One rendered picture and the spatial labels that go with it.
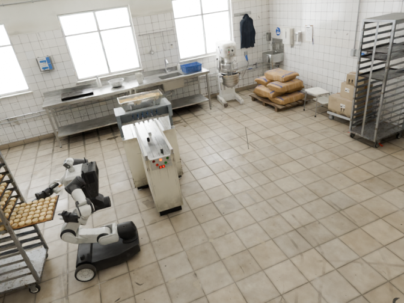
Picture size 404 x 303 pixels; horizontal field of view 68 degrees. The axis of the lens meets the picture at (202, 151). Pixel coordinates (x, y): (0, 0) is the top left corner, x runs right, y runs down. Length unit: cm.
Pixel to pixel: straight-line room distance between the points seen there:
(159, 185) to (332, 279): 202
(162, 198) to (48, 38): 431
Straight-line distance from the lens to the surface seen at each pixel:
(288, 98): 663
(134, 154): 413
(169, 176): 357
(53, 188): 351
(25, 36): 691
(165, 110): 406
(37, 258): 379
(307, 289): 306
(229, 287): 304
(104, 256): 339
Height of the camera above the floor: 242
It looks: 28 degrees down
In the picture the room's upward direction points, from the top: 8 degrees counter-clockwise
